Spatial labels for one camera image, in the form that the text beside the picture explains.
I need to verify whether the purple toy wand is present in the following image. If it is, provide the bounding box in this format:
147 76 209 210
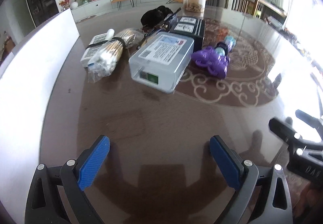
191 36 236 79

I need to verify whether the clear plastic storage box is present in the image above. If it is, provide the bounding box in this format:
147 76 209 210
129 32 194 93

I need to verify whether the bag of cotton swabs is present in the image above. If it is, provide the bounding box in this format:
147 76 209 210
87 29 144 83

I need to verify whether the black rectangular box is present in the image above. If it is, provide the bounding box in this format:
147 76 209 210
169 16 205 52

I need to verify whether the wooden chair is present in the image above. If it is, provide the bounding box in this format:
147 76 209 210
225 0 259 17

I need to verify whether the white box with band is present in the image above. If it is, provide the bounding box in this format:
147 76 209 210
80 29 115 68

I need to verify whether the red flower vase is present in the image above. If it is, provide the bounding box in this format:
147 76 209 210
59 0 71 11

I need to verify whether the black scrunchie far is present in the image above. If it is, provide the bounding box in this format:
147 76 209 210
141 5 173 28

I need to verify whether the small wooden bench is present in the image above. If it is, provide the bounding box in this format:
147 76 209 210
111 0 137 11

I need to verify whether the white tv cabinet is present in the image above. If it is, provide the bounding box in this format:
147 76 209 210
72 0 170 22

